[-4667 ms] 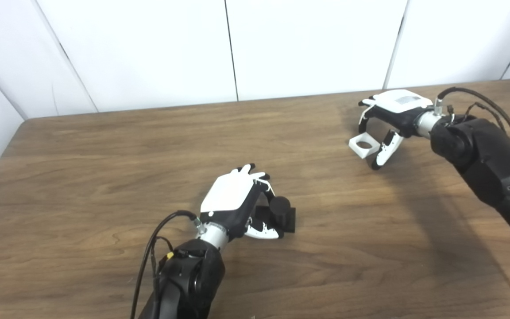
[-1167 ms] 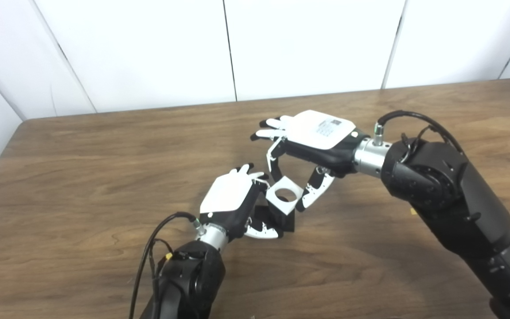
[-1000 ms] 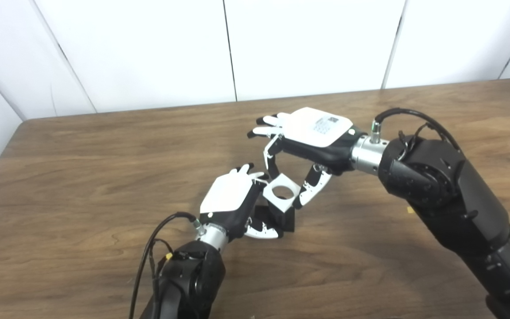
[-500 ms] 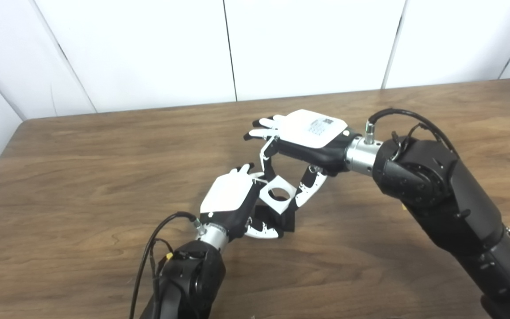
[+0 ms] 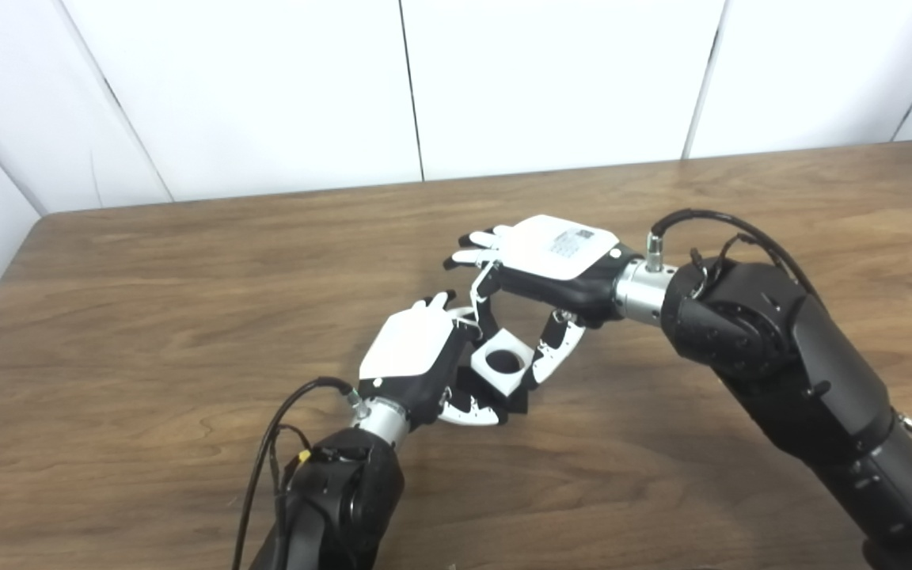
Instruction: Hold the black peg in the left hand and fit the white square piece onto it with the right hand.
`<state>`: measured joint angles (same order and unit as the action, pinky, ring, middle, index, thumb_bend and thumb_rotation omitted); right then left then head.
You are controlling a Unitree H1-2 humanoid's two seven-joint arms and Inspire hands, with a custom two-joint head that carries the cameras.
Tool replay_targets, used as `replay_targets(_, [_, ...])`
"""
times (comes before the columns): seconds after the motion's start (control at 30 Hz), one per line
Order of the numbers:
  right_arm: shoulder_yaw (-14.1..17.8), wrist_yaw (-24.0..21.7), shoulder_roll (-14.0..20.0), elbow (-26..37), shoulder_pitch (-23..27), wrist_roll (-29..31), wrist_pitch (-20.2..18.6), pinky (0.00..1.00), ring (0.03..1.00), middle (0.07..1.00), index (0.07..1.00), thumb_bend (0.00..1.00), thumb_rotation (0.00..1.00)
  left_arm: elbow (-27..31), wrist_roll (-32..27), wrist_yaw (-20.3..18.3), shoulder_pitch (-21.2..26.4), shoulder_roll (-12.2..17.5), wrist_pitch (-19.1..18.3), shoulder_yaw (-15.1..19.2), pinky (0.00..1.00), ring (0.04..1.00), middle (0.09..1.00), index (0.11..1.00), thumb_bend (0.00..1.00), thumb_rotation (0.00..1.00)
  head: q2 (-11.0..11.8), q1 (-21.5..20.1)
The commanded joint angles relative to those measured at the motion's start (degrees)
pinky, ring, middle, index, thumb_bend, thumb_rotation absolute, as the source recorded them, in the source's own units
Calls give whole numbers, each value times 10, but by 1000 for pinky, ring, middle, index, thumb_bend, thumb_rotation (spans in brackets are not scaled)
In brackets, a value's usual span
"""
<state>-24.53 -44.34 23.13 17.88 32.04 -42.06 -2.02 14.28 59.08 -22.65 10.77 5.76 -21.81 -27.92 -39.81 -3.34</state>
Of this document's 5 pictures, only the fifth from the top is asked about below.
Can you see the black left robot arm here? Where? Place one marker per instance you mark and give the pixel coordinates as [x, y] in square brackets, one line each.
[337, 499]

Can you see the black peg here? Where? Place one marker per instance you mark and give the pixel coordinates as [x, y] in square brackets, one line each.
[518, 402]

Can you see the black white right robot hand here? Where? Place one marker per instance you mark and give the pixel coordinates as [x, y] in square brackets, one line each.
[559, 253]

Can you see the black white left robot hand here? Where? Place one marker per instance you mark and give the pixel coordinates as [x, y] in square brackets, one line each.
[408, 348]

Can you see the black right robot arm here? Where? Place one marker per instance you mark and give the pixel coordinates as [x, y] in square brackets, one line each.
[788, 372]

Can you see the white square piece with hole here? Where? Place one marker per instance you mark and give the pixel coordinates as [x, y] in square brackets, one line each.
[492, 378]

